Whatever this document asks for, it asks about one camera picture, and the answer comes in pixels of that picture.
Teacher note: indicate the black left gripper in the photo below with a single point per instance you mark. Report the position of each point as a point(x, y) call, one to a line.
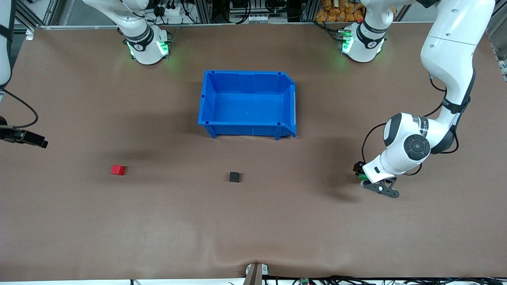
point(358, 168)

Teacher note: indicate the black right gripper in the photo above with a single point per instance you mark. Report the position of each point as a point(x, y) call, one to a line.
point(16, 134)

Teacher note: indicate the red cube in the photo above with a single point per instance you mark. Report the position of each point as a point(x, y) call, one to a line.
point(117, 170)

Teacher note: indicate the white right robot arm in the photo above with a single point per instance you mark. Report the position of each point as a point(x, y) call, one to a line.
point(144, 47)

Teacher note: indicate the black cube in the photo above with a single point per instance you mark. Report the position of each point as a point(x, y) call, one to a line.
point(234, 177)

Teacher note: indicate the small green connector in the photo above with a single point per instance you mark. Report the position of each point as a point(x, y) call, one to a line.
point(304, 281)

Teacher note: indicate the metal table edge clamp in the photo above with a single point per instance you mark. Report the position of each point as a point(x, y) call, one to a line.
point(256, 273)

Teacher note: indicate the blue plastic storage bin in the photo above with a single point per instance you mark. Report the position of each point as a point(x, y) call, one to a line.
point(247, 105)

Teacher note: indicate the orange bagged items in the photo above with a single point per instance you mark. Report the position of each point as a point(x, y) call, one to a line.
point(338, 12)

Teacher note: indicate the white power strip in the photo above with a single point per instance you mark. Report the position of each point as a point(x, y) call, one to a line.
point(170, 10)

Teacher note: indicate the white terminal block device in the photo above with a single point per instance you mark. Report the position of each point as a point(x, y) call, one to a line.
point(257, 14)

